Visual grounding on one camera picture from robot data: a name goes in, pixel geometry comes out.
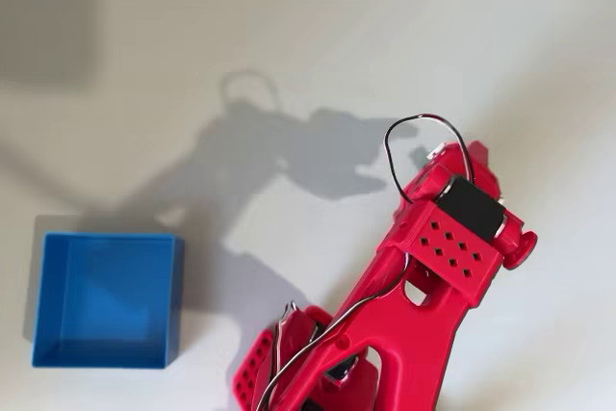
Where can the red robot arm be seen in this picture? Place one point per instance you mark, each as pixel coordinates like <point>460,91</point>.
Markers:
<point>409,334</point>

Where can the blue box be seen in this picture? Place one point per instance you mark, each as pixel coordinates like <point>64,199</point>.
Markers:
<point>115,300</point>

